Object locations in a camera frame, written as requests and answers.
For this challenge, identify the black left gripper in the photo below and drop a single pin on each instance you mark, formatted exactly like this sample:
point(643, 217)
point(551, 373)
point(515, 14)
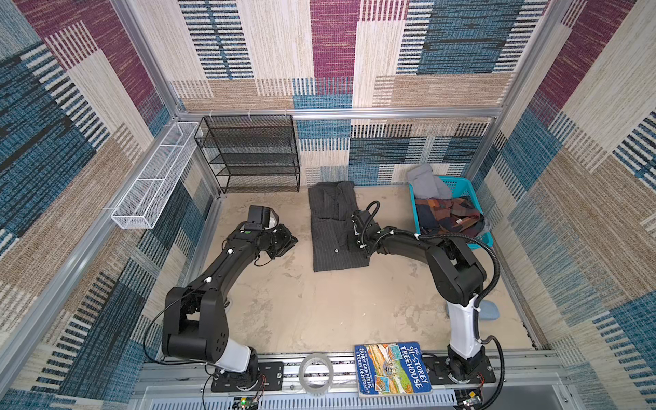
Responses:
point(286, 241)

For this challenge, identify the dark grey pinstripe shirt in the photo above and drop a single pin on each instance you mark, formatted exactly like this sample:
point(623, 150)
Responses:
point(332, 205)

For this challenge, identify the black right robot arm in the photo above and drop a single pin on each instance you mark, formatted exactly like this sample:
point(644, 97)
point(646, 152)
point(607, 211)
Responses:
point(456, 273)

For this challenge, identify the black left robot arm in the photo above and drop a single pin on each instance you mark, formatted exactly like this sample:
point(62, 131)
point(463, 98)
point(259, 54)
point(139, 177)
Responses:
point(195, 324)

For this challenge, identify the light grey shirt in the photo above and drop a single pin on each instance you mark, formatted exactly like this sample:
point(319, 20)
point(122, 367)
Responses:
point(426, 185)

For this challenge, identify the plaid red brown shirt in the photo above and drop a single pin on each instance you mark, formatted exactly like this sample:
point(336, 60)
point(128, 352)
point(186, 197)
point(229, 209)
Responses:
point(457, 215)

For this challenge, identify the teal plastic laundry basket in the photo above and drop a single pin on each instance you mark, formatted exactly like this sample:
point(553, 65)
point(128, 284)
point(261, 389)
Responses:
point(460, 187)

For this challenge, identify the treehouse paperback book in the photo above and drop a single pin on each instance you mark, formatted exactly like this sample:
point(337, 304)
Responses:
point(391, 369)

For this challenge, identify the clear tape roll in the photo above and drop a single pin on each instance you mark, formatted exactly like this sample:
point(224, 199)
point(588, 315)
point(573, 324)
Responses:
point(316, 374)

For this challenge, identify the blue oval case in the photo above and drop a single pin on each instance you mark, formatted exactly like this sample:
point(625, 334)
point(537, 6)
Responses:
point(488, 311)

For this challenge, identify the black wire shelf rack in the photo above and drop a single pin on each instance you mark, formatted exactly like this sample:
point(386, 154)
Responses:
point(251, 153)

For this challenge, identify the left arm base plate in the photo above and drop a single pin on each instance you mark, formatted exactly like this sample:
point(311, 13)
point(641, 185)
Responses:
point(266, 375)

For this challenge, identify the white wire mesh tray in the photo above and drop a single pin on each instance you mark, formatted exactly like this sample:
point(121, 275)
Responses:
point(147, 196)

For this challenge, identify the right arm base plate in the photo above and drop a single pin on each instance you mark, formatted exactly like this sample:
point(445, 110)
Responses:
point(444, 370)

